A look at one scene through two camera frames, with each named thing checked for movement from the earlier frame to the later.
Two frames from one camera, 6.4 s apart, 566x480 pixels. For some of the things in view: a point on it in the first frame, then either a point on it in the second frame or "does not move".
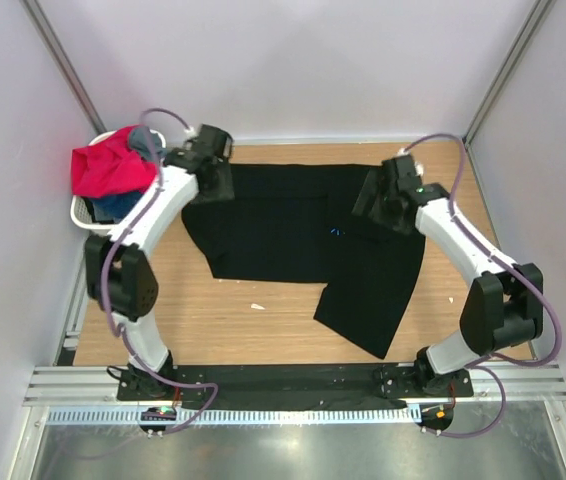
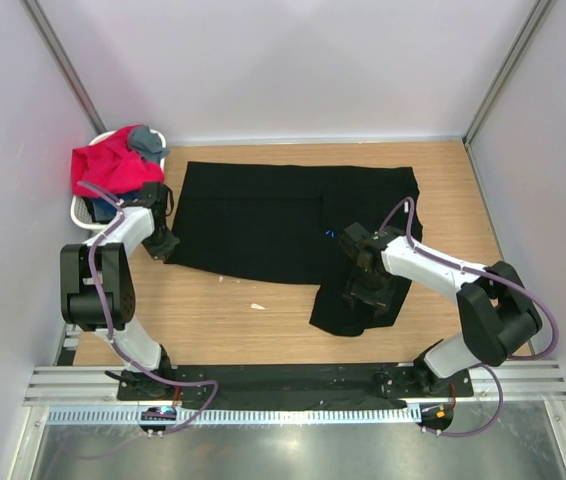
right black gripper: (395, 221) to (354, 289)
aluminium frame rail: (101, 384) does not move
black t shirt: (294, 223) does not move
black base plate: (303, 385) does not move
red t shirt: (110, 167) does not move
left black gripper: (224, 190) to (161, 251)
